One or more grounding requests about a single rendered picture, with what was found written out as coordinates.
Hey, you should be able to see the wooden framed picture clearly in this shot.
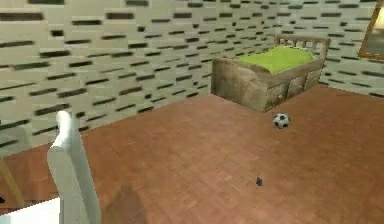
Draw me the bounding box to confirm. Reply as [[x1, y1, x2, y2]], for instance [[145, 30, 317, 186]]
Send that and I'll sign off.
[[357, 0, 384, 61]]

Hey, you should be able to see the wooden table leg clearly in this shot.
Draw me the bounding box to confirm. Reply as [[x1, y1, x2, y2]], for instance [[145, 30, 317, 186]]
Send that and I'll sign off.
[[0, 156, 26, 208]]

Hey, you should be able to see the black and white football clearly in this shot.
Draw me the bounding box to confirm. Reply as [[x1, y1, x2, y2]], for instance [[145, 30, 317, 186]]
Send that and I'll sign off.
[[273, 113, 291, 130]]

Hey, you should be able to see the wooden bed with green mattress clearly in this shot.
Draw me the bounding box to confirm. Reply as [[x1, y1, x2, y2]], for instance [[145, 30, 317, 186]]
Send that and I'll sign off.
[[210, 33, 332, 113]]

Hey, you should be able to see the white chair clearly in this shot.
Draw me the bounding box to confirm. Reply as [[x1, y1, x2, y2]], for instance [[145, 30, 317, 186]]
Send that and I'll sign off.
[[0, 110, 102, 224]]

